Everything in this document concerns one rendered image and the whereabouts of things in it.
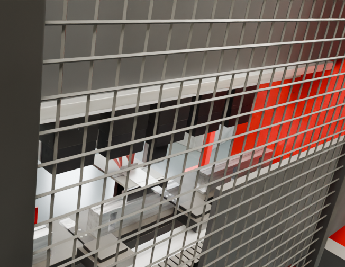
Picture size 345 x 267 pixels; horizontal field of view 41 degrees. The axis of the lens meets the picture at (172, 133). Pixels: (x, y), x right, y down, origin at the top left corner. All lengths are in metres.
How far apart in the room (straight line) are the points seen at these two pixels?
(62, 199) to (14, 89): 3.17
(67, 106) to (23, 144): 0.70
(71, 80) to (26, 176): 0.71
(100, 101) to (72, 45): 0.14
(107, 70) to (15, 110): 0.79
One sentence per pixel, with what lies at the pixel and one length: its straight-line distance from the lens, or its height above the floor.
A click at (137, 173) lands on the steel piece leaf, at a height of 1.00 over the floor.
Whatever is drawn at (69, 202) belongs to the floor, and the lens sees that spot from 3.43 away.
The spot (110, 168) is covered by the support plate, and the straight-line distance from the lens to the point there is 1.78.
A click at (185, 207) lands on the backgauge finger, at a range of 1.55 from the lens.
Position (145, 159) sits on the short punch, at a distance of 1.63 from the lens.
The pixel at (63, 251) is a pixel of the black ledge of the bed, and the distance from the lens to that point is 1.56.
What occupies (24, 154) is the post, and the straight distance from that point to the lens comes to 0.32.
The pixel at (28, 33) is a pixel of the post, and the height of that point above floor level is 1.77.
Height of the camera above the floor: 1.84
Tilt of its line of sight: 23 degrees down
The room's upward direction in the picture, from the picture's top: 10 degrees clockwise
